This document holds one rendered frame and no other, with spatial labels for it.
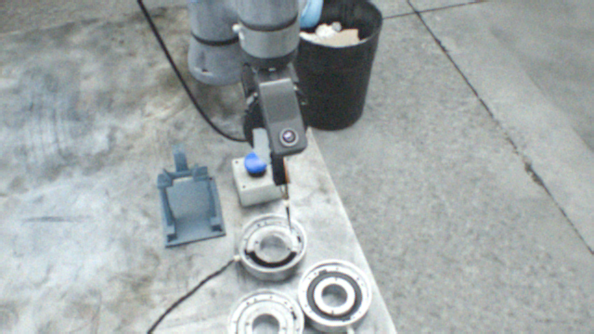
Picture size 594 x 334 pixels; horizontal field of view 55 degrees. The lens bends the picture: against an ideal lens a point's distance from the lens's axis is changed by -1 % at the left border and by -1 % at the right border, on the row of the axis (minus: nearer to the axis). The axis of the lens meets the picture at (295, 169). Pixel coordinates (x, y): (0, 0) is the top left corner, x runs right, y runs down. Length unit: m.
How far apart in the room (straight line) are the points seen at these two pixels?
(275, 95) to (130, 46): 0.65
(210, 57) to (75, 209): 0.39
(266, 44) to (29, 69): 0.75
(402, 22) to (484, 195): 1.03
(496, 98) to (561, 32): 0.60
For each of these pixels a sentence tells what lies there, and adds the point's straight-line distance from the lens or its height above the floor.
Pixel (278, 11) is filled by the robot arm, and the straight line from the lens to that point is 0.67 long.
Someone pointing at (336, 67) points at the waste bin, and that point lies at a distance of 1.95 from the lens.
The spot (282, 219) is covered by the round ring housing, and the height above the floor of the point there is 0.83.
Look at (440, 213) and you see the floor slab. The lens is 2.00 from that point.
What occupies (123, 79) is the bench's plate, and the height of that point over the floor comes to 0.80.
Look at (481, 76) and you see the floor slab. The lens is 2.55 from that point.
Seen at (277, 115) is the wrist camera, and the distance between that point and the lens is 0.72.
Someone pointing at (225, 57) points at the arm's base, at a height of 0.86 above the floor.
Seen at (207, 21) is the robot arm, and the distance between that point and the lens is 1.12.
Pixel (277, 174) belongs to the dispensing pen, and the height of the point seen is 0.93.
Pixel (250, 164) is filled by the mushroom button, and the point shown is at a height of 0.87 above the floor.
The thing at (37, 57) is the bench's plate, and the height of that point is 0.80.
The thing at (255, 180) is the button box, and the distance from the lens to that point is 0.95.
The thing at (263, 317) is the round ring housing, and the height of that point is 0.82.
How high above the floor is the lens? 1.57
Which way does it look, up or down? 50 degrees down
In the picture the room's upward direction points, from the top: 1 degrees counter-clockwise
